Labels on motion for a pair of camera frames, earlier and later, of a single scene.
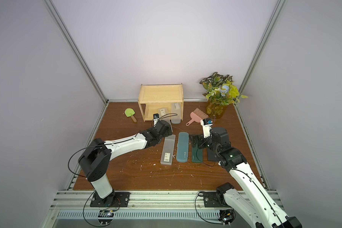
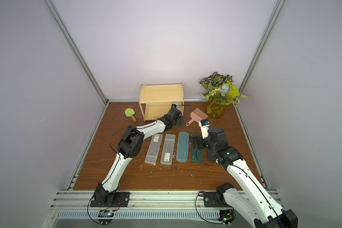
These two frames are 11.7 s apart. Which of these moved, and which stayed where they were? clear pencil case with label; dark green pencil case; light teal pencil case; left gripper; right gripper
Moved: left gripper
Stayed: clear pencil case with label; dark green pencil case; light teal pencil case; right gripper
